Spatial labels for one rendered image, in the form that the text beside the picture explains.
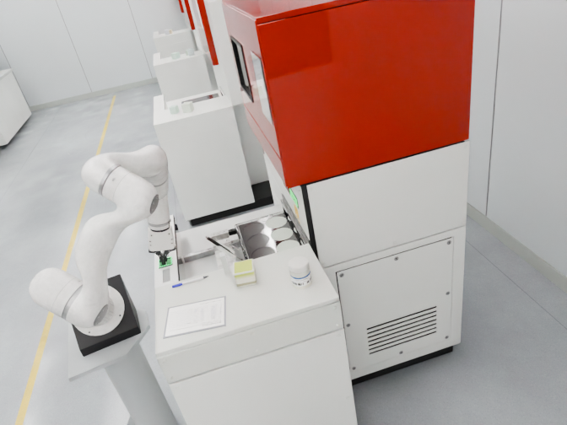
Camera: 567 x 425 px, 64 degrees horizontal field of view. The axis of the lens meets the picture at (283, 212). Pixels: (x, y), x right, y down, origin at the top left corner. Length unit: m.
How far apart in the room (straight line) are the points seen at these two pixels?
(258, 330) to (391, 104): 0.91
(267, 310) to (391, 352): 1.00
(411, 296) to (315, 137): 0.95
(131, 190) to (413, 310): 1.46
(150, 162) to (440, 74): 1.04
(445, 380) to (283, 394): 1.02
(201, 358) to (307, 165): 0.76
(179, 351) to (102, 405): 1.38
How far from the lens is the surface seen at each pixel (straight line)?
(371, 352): 2.36
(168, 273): 1.87
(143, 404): 2.13
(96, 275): 1.43
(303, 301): 1.55
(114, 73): 9.79
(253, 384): 1.71
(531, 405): 2.53
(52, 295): 1.49
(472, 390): 2.53
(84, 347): 1.88
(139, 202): 1.30
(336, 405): 1.94
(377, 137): 1.71
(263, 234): 2.03
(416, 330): 2.38
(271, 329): 1.55
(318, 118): 1.60
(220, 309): 1.60
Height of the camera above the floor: 2.00
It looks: 31 degrees down
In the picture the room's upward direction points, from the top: 11 degrees counter-clockwise
